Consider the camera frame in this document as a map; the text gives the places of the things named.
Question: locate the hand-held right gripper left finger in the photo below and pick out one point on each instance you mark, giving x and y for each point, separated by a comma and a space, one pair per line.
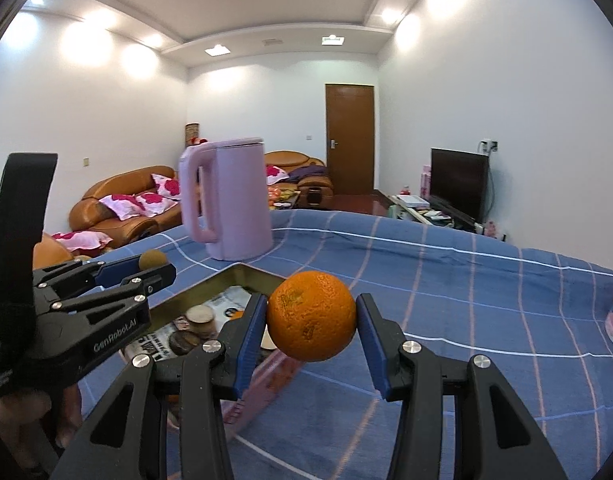
251, 342

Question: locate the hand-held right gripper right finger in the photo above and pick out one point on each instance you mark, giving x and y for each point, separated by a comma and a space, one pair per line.
369, 345

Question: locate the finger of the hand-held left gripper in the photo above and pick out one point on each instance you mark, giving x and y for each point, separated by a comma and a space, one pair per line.
151, 277
116, 270

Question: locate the brown kiwi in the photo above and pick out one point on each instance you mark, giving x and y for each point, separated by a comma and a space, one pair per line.
152, 260

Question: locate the cut sweet potato piece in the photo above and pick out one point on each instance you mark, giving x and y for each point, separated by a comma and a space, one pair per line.
199, 317

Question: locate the large orange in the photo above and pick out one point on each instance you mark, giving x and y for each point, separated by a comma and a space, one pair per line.
311, 315

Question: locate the large dark passion fruit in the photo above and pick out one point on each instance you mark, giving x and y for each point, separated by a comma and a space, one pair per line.
184, 342

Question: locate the pink metal tin box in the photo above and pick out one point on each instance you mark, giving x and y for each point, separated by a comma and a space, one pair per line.
251, 274

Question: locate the small orange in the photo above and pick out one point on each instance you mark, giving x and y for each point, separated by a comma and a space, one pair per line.
172, 400

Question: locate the person's left hand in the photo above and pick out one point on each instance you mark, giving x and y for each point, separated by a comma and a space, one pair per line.
21, 425

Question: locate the pink floral pillow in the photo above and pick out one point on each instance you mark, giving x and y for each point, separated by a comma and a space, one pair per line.
166, 187
81, 240
154, 203
275, 175
120, 206

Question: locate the printed paper leaflet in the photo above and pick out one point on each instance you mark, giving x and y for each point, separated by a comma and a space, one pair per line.
226, 297

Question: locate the brown leather armchair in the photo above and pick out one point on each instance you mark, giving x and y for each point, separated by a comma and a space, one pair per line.
49, 255

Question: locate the long brown leather sofa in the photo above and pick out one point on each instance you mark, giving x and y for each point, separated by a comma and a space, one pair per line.
121, 182

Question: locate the blue checked tablecloth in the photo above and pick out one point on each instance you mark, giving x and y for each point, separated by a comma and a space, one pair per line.
436, 285

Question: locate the pink electric kettle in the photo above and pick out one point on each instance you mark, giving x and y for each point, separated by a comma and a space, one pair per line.
236, 200

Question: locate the white television stand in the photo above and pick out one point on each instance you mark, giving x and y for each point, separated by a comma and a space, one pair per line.
411, 208

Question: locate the coffee table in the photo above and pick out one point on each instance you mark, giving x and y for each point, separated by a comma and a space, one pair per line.
286, 202

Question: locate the red plush toy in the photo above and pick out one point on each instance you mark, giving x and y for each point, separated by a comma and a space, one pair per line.
200, 141

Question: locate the brown standing board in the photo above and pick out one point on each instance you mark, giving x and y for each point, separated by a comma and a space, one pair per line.
192, 132

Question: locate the white set-top box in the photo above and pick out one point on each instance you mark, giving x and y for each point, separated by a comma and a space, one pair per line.
411, 200

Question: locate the purple cloth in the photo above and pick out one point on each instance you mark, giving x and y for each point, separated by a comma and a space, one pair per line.
309, 172

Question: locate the black television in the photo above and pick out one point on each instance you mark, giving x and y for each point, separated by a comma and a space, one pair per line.
459, 185

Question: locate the short brown leather sofa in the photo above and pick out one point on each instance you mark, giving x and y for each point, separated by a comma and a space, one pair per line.
291, 157

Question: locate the brown wooden door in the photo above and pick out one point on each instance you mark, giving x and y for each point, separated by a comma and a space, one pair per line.
350, 140

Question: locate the square ceiling light panel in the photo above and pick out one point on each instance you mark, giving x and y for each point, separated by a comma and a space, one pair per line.
332, 39
217, 50

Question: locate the wall power socket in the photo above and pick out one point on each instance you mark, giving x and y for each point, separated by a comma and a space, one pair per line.
488, 146

